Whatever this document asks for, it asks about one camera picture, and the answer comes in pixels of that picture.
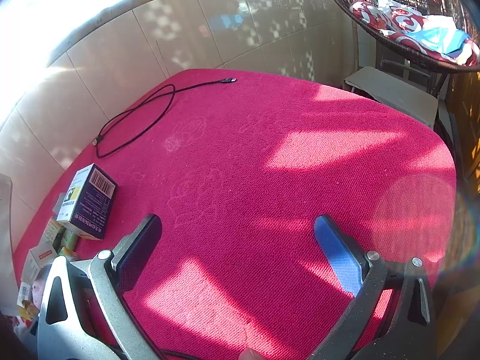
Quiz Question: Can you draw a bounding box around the purple white box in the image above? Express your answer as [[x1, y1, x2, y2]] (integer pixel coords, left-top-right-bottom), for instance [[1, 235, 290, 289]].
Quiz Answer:
[[56, 163, 119, 241]]

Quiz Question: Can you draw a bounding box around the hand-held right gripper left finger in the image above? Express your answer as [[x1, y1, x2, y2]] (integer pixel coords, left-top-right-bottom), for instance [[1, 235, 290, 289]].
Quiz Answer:
[[37, 214, 163, 360]]

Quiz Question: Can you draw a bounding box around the black USB cable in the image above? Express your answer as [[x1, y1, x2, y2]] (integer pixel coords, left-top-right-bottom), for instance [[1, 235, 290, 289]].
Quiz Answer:
[[94, 77, 238, 159]]

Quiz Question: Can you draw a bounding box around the white plastic bag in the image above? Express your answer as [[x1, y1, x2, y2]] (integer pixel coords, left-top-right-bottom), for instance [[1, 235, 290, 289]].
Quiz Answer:
[[377, 0, 458, 32]]

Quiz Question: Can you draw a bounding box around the red white patterned seat cushion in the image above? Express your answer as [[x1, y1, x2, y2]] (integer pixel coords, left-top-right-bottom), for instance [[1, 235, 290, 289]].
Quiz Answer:
[[349, 0, 480, 66]]

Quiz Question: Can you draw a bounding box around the light blue cloth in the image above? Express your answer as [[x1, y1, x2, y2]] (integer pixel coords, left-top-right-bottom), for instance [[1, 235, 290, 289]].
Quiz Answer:
[[407, 26, 473, 55]]

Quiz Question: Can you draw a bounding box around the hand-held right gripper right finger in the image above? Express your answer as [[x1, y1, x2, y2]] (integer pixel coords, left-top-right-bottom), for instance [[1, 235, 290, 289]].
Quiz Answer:
[[313, 215, 436, 360]]

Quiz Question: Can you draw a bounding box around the white stool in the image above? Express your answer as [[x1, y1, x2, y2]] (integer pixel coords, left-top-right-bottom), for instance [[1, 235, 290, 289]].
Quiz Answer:
[[343, 65, 440, 128]]

